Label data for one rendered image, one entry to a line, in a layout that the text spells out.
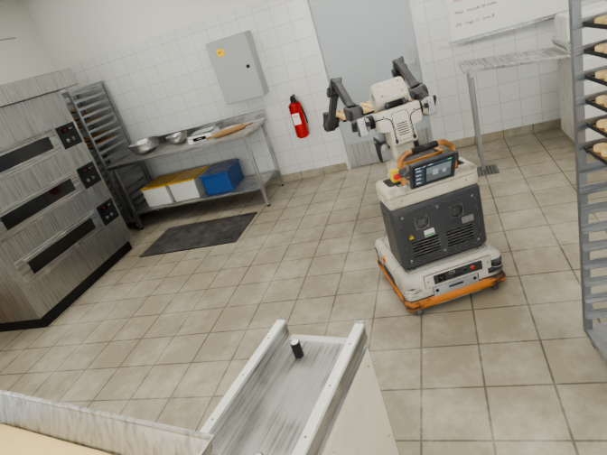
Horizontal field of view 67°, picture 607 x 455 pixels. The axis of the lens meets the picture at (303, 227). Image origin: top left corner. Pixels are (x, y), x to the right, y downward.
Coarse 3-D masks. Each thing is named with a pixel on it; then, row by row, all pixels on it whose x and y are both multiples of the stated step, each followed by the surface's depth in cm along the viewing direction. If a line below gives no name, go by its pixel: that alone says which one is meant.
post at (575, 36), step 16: (576, 16) 158; (576, 32) 160; (576, 64) 165; (576, 96) 169; (576, 112) 172; (576, 128) 175; (576, 144) 178; (576, 160) 181; (576, 176) 185; (592, 320) 211
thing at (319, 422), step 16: (352, 336) 139; (352, 352) 134; (336, 368) 128; (352, 368) 133; (336, 384) 123; (320, 400) 119; (336, 400) 123; (320, 416) 114; (304, 432) 111; (320, 432) 114; (304, 448) 107
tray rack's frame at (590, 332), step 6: (594, 324) 214; (600, 324) 213; (606, 324) 212; (588, 330) 212; (594, 330) 211; (600, 330) 210; (606, 330) 209; (588, 336) 211; (594, 336) 208; (600, 336) 207; (606, 336) 206; (594, 342) 205; (600, 342) 204; (606, 342) 203; (600, 348) 201; (606, 348) 200; (600, 354) 201; (606, 354) 197; (606, 360) 195
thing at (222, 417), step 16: (272, 336) 150; (256, 352) 145; (272, 352) 149; (256, 368) 141; (240, 384) 134; (256, 384) 140; (224, 400) 130; (240, 400) 133; (224, 416) 127; (208, 432) 120; (224, 432) 126
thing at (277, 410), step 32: (288, 352) 150; (320, 352) 145; (288, 384) 137; (320, 384) 133; (352, 384) 130; (256, 416) 129; (288, 416) 125; (352, 416) 129; (384, 416) 151; (224, 448) 122; (256, 448) 119; (288, 448) 116; (320, 448) 113; (352, 448) 128; (384, 448) 149
